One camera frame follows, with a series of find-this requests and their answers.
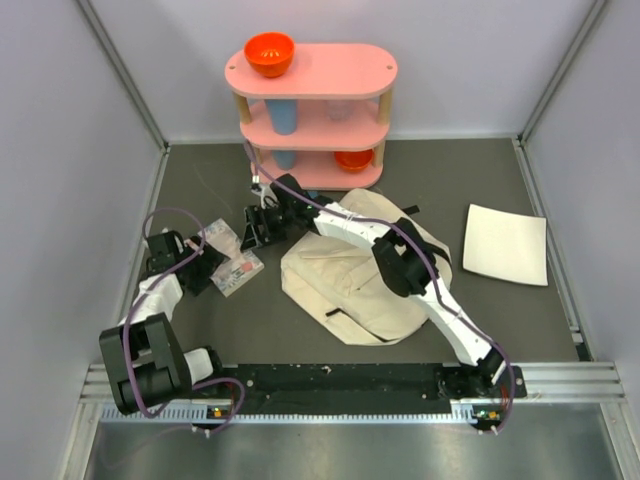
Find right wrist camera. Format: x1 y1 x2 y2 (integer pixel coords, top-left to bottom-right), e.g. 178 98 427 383
250 175 277 208

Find blue cup middle shelf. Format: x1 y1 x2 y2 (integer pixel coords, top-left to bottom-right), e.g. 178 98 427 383
264 99 297 135

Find blue cup bottom shelf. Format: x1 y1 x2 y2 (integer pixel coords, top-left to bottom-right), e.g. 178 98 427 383
271 150 296 171

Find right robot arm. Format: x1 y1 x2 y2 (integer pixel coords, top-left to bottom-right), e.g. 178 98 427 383
241 174 515 396

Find orange bowl on shelf top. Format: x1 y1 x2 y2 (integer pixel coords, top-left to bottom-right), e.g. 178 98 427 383
244 32 295 78

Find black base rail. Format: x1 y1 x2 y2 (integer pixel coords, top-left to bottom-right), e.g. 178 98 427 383
220 363 527 400

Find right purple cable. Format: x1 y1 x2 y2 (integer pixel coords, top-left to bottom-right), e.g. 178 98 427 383
243 140 516 435

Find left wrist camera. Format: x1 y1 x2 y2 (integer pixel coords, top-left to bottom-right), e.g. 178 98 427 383
183 236 206 255

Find grey cable duct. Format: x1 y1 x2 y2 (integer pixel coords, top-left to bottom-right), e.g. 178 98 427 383
100 400 479 425

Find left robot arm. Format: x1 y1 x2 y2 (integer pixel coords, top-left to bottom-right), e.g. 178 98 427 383
99 230 229 415

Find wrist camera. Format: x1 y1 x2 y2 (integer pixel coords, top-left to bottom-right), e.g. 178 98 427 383
250 175 277 208
183 236 206 255

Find orange bowl bottom shelf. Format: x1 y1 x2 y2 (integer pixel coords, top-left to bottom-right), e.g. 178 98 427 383
333 149 374 173

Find white square board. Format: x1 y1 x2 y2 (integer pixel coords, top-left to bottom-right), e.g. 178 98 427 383
462 204 548 287

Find pink three-tier shelf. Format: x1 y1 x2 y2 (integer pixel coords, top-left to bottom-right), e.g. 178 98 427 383
225 43 398 190

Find blue cup shelf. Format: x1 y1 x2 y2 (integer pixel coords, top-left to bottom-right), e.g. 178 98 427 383
271 150 296 171
264 99 297 135

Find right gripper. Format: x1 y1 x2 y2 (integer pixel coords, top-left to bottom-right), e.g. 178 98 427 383
241 205 296 255

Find cream canvas backpack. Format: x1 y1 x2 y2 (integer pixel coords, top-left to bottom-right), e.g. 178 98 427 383
279 187 454 346

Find clear glass cup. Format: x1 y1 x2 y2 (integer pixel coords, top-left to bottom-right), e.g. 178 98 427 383
326 100 352 121

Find floral cover book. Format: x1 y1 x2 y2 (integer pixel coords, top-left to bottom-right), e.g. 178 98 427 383
204 219 264 297

